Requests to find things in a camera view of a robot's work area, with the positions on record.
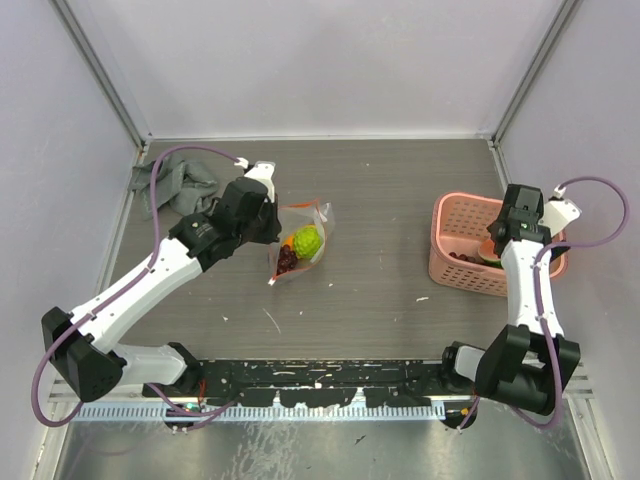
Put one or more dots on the green custard apple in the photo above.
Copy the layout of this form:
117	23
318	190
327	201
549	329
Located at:
307	242

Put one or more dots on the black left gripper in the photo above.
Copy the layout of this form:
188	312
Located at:
270	233

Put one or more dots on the white slotted cable duct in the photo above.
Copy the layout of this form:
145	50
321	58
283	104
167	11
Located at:
356	411

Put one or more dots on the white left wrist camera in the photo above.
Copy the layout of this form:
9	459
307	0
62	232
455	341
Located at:
263	172

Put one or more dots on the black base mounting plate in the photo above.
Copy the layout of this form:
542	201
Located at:
320	384

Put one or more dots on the clear zip top bag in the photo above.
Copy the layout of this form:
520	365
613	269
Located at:
292	218

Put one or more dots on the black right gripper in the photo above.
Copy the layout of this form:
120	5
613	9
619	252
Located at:
490	227

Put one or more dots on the green crumpled cloth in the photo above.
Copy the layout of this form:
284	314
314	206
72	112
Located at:
186	185

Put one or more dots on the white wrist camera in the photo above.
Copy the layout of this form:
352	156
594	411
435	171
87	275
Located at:
263	172
558	214

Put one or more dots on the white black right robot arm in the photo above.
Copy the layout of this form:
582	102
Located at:
530	362

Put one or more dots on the dark red grape bunch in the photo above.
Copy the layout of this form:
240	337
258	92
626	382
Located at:
287	260

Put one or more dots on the aluminium left frame post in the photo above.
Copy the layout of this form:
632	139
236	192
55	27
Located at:
113	93

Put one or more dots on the pink plastic basket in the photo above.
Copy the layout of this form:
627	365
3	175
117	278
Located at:
459	224

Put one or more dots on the aluminium right frame post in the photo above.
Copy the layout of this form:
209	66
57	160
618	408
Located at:
542	55

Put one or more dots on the watermelon slice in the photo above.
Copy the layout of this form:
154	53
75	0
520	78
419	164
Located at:
487	254

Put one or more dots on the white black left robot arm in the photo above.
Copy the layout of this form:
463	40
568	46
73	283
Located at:
85	342

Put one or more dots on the orange mango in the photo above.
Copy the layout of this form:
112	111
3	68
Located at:
288	243

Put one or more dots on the aluminium frame post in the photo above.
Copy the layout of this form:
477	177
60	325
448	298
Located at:
113	93
542	55

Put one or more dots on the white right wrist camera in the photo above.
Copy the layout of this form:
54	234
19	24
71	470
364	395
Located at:
558	214

